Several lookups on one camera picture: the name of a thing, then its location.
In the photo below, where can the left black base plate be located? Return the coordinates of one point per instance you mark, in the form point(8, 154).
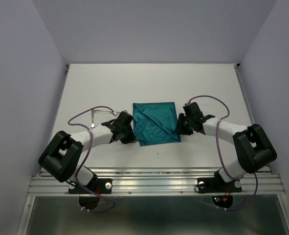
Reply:
point(97, 185)

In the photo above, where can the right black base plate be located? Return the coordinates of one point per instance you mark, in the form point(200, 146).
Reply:
point(216, 185)

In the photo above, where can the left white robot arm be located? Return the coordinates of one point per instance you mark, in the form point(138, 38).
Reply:
point(61, 156)

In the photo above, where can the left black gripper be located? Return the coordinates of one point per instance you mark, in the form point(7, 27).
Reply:
point(130, 139)

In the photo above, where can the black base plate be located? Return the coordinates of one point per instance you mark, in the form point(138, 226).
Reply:
point(216, 185)
point(97, 185)

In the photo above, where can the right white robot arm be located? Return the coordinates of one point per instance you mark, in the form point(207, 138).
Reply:
point(252, 146)

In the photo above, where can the aluminium front rail frame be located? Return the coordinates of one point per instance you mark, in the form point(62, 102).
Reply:
point(153, 187)

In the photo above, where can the teal cloth napkin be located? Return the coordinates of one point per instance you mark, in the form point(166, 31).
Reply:
point(155, 123)

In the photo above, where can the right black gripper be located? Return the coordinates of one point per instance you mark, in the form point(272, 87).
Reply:
point(181, 130)

